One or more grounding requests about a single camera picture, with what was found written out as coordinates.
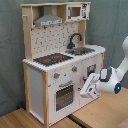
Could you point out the wooden toy kitchen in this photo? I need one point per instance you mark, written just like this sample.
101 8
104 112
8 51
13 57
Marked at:
46 40

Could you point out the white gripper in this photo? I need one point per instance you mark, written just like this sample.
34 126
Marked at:
89 88

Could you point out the white cabinet door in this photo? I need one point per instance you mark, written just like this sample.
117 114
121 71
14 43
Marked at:
90 65

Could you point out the white oven door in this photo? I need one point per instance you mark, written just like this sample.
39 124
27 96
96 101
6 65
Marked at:
63 98

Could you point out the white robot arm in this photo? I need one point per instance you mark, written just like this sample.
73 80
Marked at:
108 80

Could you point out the right stove knob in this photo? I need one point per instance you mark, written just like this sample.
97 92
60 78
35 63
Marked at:
74 69

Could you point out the black stovetop red burners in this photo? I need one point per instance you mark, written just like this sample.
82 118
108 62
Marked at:
52 59

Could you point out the toy microwave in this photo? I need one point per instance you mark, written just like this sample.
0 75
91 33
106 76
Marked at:
78 11

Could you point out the grey range hood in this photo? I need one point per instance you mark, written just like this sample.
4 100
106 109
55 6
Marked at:
48 18

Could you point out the left stove knob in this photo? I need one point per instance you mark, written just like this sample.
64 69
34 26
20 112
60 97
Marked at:
56 75

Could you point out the stove knob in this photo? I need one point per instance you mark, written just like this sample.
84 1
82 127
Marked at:
74 69
56 75

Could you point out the grey toy sink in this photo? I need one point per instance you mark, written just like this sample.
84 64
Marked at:
79 51

